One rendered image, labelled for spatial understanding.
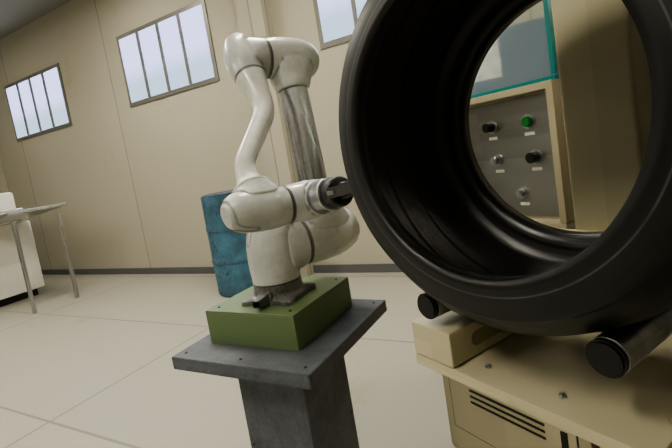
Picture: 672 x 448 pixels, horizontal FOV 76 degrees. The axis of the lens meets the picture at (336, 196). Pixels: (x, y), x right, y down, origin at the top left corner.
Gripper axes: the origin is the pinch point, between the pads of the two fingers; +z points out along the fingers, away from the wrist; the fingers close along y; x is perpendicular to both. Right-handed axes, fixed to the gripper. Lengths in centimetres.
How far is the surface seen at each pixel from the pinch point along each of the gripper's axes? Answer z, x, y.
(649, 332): 44, 26, -3
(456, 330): 18.3, 27.1, -7.4
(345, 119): 12.7, -10.5, -14.9
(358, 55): 19.1, -18.6, -14.3
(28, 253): -600, -28, -100
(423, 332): 12.4, 27.5, -9.3
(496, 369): 22.4, 33.6, -5.1
